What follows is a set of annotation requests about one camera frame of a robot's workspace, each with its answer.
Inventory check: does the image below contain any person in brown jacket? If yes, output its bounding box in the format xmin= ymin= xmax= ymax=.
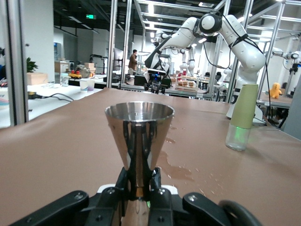
xmin=128 ymin=49 xmax=139 ymax=76

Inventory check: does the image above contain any clear plastic jar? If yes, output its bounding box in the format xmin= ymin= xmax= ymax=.
xmin=60 ymin=73 xmax=70 ymax=87

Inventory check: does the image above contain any cardboard box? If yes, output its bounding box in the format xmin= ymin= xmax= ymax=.
xmin=26 ymin=72 xmax=49 ymax=86

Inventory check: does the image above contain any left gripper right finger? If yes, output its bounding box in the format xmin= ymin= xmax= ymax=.
xmin=148 ymin=167 xmax=236 ymax=226

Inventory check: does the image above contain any tray of bread toys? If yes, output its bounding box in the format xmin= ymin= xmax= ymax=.
xmin=175 ymin=75 xmax=200 ymax=92

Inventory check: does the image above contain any aluminium frame profile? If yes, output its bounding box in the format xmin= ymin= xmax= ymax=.
xmin=121 ymin=0 xmax=133 ymax=90
xmin=0 ymin=0 xmax=29 ymax=127
xmin=107 ymin=0 xmax=118 ymax=89

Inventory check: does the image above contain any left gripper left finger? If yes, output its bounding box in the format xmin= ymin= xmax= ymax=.
xmin=10 ymin=166 xmax=132 ymax=226

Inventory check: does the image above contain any steel double jigger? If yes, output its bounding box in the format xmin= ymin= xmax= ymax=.
xmin=104 ymin=101 xmax=175 ymax=226

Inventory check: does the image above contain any brown table mat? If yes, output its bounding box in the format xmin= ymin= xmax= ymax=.
xmin=0 ymin=87 xmax=301 ymax=226

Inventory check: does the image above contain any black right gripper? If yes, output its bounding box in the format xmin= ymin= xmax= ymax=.
xmin=144 ymin=73 xmax=167 ymax=94

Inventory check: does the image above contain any green-capped glass shaker bottle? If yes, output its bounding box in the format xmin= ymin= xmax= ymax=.
xmin=225 ymin=84 xmax=259 ymax=151

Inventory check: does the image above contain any orange plush toy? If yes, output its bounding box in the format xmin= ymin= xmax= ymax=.
xmin=269 ymin=82 xmax=282 ymax=99

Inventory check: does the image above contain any white side table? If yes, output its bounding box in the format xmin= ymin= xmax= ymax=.
xmin=0 ymin=81 xmax=104 ymax=129

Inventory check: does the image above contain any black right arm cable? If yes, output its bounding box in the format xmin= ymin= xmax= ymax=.
xmin=203 ymin=14 xmax=275 ymax=118

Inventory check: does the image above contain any black cable on white table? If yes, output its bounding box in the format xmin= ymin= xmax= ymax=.
xmin=28 ymin=92 xmax=76 ymax=104

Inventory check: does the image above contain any green potted plant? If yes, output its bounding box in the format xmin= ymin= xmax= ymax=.
xmin=26 ymin=57 xmax=39 ymax=73

